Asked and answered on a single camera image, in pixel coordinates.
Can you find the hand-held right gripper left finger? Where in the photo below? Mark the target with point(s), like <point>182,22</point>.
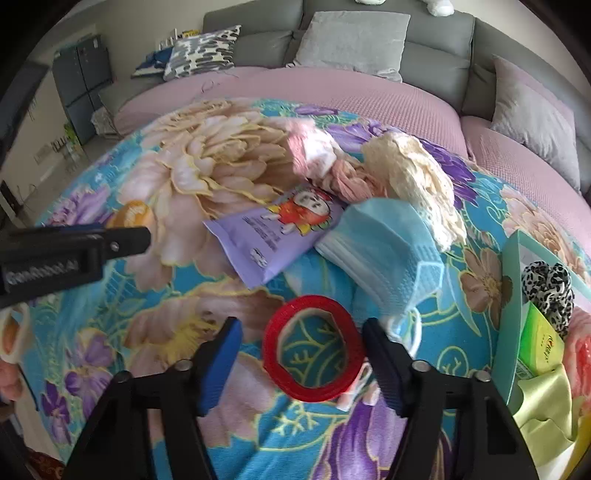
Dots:
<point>221,364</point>

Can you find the grey white plush toy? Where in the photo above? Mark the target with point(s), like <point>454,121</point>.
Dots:
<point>438,7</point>

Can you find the grey pink cushion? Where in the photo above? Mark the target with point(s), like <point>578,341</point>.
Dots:
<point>531,115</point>

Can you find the grey sofa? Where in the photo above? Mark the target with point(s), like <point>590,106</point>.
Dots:
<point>438,50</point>

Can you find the yellow-green cloth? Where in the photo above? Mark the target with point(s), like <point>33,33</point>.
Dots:
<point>545,401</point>

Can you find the cream lace cloth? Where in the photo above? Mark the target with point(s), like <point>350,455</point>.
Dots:
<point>415,175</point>

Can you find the stack of blue face masks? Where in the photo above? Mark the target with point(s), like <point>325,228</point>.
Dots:
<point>383,249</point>

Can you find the pink lace cloth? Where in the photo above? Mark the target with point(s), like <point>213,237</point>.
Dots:
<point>351,180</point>

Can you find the green tissue packet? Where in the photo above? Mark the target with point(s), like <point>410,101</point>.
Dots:
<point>538,346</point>

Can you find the black white patterned pillow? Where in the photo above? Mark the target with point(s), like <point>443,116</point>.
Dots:
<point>203,50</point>

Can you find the pink sofa cover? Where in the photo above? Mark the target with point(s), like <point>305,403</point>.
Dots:
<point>369,92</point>

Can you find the dark blue cabinet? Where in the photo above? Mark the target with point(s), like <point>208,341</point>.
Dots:
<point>78,83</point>

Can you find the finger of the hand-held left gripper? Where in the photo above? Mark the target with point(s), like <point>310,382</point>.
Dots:
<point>129,241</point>

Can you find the floral printed blanket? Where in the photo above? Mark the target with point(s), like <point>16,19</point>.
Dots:
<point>184,152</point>

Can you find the pink white striped fuzzy sock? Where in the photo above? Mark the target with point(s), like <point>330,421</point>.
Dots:
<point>309,143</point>

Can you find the purple snack packet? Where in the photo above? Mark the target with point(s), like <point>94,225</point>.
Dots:
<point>258,240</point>

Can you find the black white leopard scrunchie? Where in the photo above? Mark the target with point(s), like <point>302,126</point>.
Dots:
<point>549,286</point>

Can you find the grey patterned cloth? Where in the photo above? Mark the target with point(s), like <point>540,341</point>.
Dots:
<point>104,122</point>

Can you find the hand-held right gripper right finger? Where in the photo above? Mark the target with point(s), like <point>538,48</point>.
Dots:
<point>383,369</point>

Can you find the teal box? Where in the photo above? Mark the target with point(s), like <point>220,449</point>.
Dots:
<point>508,323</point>

